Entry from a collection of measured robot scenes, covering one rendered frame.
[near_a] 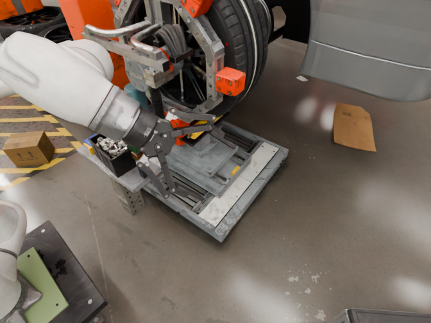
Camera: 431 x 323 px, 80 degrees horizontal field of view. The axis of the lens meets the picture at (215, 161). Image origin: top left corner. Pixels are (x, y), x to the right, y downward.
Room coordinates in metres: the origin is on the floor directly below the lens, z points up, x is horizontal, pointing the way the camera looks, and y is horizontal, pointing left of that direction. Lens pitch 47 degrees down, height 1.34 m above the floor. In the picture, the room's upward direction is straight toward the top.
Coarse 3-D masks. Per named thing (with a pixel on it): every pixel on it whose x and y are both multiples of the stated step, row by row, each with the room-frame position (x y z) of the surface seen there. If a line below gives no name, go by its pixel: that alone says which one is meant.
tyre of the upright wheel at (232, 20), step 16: (224, 0) 0.99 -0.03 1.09; (240, 0) 1.05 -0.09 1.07; (256, 0) 1.11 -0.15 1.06; (208, 16) 0.99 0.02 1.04; (224, 16) 0.96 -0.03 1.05; (240, 16) 1.00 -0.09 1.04; (256, 16) 1.07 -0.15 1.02; (224, 32) 0.95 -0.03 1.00; (240, 32) 0.96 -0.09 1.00; (256, 32) 1.04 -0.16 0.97; (224, 48) 0.95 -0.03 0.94; (240, 48) 0.93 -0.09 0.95; (224, 64) 0.95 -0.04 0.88; (240, 64) 0.92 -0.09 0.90; (256, 80) 1.05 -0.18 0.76; (224, 96) 0.95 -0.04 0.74; (240, 96) 0.96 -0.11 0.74; (208, 112) 1.00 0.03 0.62; (224, 112) 0.95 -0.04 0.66
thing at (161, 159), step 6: (156, 144) 0.36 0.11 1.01; (156, 150) 0.36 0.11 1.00; (162, 150) 0.36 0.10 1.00; (162, 156) 0.35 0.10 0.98; (162, 162) 0.35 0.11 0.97; (162, 168) 0.34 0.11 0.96; (168, 168) 0.35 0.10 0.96; (168, 174) 0.34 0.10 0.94; (168, 180) 0.33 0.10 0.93; (174, 186) 0.33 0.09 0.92
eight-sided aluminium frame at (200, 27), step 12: (132, 0) 1.10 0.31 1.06; (168, 0) 0.98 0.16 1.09; (180, 0) 0.96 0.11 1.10; (120, 12) 1.16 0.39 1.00; (132, 12) 1.18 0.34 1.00; (180, 12) 0.96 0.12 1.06; (120, 24) 1.17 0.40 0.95; (192, 24) 0.93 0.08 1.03; (204, 24) 0.95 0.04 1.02; (132, 36) 1.21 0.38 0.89; (204, 36) 0.90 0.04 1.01; (216, 36) 0.94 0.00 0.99; (204, 48) 0.90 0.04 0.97; (216, 48) 0.89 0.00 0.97; (216, 60) 0.88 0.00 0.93; (216, 72) 0.88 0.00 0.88; (216, 96) 0.88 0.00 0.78; (180, 108) 1.05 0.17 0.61; (204, 108) 0.91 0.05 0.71; (192, 120) 0.96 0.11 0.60
